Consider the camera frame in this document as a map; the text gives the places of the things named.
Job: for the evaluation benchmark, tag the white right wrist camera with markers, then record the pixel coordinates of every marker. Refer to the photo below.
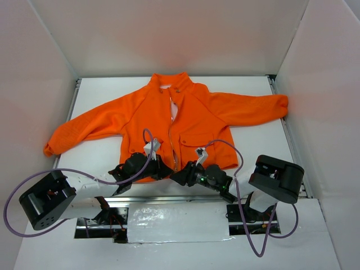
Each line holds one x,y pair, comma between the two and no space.
202,156

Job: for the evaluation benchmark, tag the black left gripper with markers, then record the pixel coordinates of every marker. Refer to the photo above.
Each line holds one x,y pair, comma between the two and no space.
157,166

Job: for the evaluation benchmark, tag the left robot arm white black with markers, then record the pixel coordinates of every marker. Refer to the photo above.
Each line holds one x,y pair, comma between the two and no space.
58,196

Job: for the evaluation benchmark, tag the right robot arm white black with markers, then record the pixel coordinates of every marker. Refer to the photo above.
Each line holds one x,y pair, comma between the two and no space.
272,180

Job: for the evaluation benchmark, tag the white cover board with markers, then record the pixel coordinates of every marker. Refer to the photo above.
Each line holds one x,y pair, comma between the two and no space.
178,222

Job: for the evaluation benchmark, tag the aluminium table rail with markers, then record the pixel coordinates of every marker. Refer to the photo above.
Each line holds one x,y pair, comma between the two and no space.
149,200

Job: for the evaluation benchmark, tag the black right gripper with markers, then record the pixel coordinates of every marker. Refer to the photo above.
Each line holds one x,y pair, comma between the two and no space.
190,172

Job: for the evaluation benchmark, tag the orange zip jacket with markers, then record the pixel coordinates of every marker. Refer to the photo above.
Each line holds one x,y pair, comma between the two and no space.
181,114

